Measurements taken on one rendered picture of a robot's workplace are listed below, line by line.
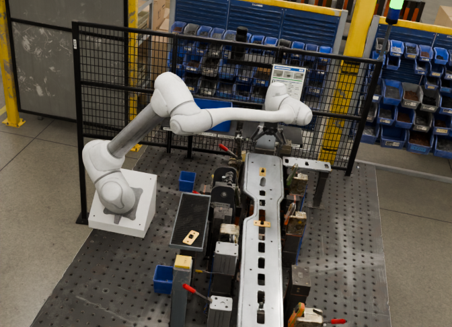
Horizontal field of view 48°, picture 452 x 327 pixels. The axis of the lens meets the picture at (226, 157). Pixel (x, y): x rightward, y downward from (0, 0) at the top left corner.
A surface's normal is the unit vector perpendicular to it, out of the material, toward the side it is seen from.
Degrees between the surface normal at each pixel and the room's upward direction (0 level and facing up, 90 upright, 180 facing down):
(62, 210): 0
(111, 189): 49
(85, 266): 0
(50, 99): 92
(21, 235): 0
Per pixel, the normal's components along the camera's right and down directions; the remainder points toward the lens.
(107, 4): -0.19, 0.52
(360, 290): 0.11, -0.84
